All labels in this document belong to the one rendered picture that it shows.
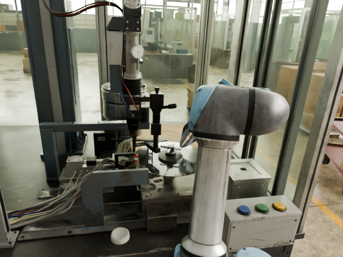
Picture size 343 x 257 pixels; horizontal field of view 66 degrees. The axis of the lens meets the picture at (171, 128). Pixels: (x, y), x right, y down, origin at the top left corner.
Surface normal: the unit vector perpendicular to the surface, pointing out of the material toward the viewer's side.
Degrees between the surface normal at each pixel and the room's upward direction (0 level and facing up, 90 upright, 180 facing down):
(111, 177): 90
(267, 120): 91
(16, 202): 0
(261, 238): 90
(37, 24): 90
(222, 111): 71
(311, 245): 0
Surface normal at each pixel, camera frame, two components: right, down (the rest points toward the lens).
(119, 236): 0.04, -0.93
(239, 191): 0.19, 0.36
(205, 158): -0.53, -0.02
